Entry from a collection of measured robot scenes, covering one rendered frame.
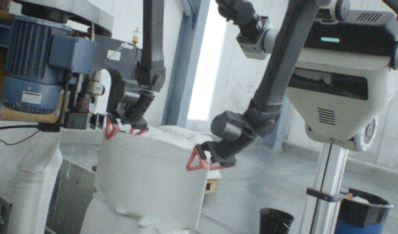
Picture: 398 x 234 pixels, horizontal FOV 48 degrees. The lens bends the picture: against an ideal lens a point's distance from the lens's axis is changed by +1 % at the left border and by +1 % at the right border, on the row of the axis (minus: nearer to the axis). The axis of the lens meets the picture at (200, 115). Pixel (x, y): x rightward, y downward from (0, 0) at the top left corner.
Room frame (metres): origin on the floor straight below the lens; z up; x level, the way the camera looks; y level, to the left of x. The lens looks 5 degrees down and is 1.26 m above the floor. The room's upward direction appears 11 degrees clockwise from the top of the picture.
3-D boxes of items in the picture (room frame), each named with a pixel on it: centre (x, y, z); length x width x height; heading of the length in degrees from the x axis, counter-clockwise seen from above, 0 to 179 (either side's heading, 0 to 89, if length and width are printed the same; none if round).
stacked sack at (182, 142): (4.47, 0.34, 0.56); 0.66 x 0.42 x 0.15; 140
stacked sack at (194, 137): (5.10, 0.13, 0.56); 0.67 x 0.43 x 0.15; 50
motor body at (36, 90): (1.21, 0.47, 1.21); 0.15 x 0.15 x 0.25
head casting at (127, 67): (1.67, 0.44, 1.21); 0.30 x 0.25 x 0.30; 50
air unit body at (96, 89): (1.48, 0.36, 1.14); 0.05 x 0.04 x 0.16; 140
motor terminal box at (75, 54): (1.19, 0.37, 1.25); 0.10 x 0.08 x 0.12; 165
